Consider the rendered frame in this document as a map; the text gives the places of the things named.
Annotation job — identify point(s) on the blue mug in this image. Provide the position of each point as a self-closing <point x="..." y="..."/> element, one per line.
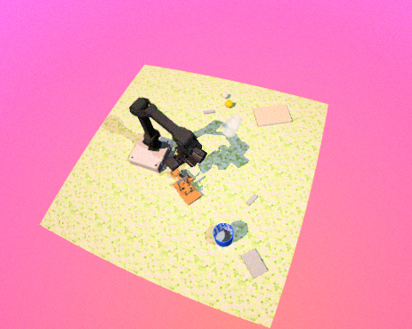
<point x="223" y="234"/>

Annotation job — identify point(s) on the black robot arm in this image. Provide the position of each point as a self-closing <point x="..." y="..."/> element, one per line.
<point x="185" y="139"/>

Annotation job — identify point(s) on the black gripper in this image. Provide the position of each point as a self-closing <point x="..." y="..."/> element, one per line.
<point x="173" y="162"/>

